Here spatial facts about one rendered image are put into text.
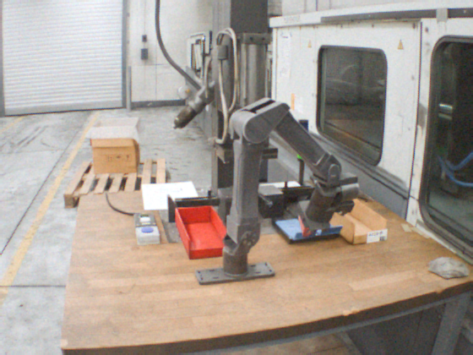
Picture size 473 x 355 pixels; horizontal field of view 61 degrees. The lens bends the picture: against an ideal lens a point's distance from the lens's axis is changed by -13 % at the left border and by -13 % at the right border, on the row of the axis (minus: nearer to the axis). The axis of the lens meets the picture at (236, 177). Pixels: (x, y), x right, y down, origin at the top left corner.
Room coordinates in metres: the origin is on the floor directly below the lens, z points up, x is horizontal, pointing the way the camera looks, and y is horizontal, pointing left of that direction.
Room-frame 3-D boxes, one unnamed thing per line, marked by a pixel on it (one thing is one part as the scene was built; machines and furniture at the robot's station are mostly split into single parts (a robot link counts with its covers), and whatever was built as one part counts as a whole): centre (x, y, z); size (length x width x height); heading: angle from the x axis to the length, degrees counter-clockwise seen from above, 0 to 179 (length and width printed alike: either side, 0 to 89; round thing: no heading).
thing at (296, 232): (1.28, -0.18, 0.93); 0.15 x 0.07 x 0.03; 18
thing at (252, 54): (1.46, -0.04, 1.37); 0.11 x 0.09 x 0.30; 105
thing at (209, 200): (1.41, 0.13, 0.95); 0.15 x 0.03 x 0.10; 105
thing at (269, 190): (1.46, -0.05, 0.98); 0.20 x 0.10 x 0.01; 105
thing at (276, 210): (1.46, -0.05, 0.94); 0.20 x 0.10 x 0.07; 105
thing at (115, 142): (4.73, 1.32, 0.40); 0.67 x 0.60 x 0.50; 7
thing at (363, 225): (1.34, -0.38, 0.93); 0.25 x 0.13 x 0.08; 15
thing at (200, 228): (1.24, 0.10, 0.93); 0.25 x 0.12 x 0.06; 15
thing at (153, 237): (1.23, 0.26, 0.90); 0.07 x 0.07 x 0.06; 15
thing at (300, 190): (1.53, -0.21, 0.95); 0.15 x 0.03 x 0.10; 105
